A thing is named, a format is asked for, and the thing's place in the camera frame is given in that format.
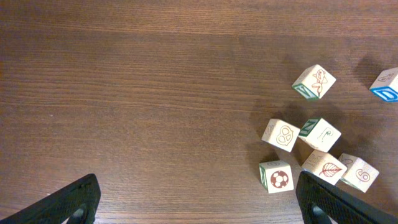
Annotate green letter N block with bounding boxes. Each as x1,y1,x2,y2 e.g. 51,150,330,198
298,118,341,152

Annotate blue letter D block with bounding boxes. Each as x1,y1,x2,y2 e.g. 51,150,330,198
369,67,397,103

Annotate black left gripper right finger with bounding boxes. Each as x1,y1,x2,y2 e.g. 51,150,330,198
296,171,397,224

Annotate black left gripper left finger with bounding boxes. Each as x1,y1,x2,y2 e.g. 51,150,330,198
1,174,101,224

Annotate pretzel picture wooden block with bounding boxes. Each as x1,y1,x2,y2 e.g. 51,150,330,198
261,119,300,152

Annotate soccer ball picture block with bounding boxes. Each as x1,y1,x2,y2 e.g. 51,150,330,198
259,161,294,194

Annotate number six wooden block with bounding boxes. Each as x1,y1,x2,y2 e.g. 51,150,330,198
338,153,379,193

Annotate leaf picture wooden block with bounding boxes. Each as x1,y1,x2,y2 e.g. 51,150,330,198
302,150,348,185

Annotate goldfish picture wooden block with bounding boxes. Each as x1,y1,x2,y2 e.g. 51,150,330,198
292,64,336,101

